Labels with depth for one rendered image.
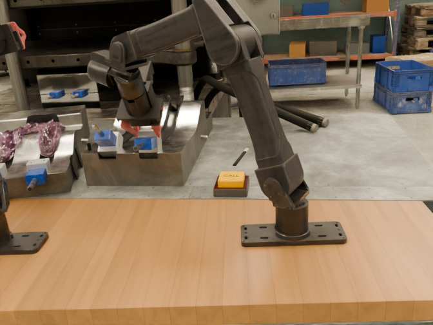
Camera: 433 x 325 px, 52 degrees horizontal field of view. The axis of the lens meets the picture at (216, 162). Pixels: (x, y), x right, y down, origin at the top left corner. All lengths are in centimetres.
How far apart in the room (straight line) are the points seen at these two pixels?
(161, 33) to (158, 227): 39
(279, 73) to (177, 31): 401
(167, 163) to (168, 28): 37
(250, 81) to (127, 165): 47
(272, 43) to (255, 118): 698
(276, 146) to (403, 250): 30
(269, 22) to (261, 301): 134
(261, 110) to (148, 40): 27
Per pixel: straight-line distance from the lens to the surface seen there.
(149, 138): 107
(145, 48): 92
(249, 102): 81
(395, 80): 466
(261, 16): 187
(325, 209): 100
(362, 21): 471
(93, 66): 103
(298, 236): 86
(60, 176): 118
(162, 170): 112
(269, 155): 81
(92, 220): 103
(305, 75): 488
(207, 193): 108
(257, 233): 89
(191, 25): 84
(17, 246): 98
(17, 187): 122
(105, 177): 118
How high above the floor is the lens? 126
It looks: 21 degrees down
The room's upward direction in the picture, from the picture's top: 4 degrees counter-clockwise
